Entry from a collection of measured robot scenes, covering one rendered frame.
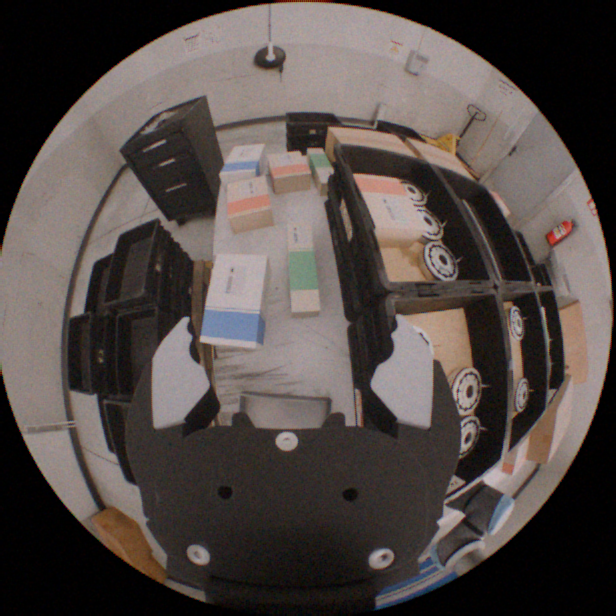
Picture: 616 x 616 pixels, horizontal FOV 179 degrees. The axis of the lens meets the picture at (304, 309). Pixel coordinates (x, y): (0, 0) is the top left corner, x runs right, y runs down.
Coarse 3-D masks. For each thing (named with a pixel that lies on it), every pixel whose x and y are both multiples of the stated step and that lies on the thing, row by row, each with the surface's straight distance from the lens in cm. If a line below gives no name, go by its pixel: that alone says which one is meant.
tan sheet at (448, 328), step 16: (416, 320) 42; (432, 320) 44; (448, 320) 48; (464, 320) 52; (432, 336) 44; (448, 336) 47; (464, 336) 51; (448, 352) 47; (464, 352) 51; (448, 368) 46
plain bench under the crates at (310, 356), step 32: (224, 192) 77; (224, 224) 65; (320, 224) 61; (288, 256) 54; (320, 256) 55; (288, 288) 50; (320, 288) 50; (288, 320) 48; (320, 320) 48; (224, 352) 50; (256, 352) 48; (288, 352) 47; (320, 352) 47; (224, 384) 50; (256, 384) 48; (288, 384) 47; (320, 384) 47; (352, 384) 49; (224, 416) 52; (352, 416) 50
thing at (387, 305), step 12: (468, 288) 40; (480, 288) 43; (492, 288) 48; (384, 300) 28; (396, 300) 28; (408, 300) 30; (420, 300) 31; (384, 312) 28; (384, 324) 28; (504, 324) 48; (384, 336) 28; (504, 336) 48; (384, 348) 29; (504, 348) 48; (504, 432) 53; (504, 444) 55; (492, 468) 54; (456, 492) 47
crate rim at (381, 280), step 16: (336, 144) 54; (352, 144) 56; (336, 160) 50; (416, 160) 64; (352, 176) 42; (352, 192) 39; (448, 192) 58; (368, 224) 33; (368, 240) 32; (368, 256) 32; (480, 256) 50; (384, 272) 29; (384, 288) 28; (400, 288) 29; (416, 288) 31; (432, 288) 33; (448, 288) 36; (464, 288) 40
